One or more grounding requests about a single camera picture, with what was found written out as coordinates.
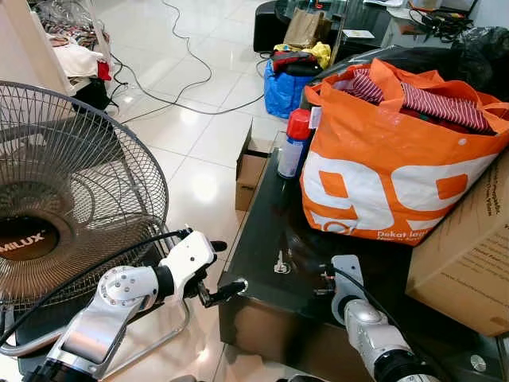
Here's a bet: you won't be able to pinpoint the small silver key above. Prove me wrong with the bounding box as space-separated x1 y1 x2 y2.
274 251 291 275

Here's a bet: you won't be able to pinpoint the dark glass low table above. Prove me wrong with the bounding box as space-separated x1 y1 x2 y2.
217 143 509 382

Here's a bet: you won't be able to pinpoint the small brown cardboard box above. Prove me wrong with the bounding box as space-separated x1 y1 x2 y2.
235 126 273 212

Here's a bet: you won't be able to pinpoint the red capped spray can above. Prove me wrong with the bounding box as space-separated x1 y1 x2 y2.
276 107 313 181

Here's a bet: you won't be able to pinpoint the large brown cardboard box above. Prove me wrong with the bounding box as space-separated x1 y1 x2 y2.
406 151 509 337

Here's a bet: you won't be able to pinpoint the orange white shopping bag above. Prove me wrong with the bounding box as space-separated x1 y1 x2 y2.
300 57 509 246

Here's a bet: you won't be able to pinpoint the blue plastic bag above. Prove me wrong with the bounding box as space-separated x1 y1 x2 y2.
263 60 321 120

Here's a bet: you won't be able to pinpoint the metal grille standing fan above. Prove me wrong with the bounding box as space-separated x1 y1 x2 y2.
0 80 193 361

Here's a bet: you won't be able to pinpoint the red black bag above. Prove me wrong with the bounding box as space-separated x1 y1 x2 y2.
270 49 321 77

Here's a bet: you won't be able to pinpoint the small black bag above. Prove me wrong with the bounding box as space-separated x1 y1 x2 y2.
70 77 114 112

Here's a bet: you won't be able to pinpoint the red white striped cloth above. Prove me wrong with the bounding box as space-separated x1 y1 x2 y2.
340 68 495 134

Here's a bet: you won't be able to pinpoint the yellow cloth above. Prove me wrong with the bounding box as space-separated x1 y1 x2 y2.
309 41 332 69

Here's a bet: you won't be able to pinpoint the brown paper bag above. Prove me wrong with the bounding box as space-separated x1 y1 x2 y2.
283 10 333 50

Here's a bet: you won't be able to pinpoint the pile of clothes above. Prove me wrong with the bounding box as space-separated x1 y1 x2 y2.
32 0 112 80

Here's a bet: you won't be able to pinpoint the white paper sheet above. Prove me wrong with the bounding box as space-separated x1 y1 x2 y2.
342 29 376 41

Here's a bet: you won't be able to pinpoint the dark glass desk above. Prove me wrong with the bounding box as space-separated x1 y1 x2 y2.
334 0 478 50

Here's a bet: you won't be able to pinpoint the black garbage bag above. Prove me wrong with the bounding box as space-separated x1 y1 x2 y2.
318 26 509 88

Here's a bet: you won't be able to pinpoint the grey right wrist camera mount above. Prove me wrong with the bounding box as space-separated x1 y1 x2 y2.
330 255 368 323

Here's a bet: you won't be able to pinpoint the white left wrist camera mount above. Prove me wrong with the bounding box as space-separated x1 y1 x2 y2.
159 231 217 302

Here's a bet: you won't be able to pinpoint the long floor cable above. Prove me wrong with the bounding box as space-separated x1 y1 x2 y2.
107 0 267 120

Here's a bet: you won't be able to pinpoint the tangled black cables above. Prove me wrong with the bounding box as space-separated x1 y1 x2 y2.
407 6 474 42

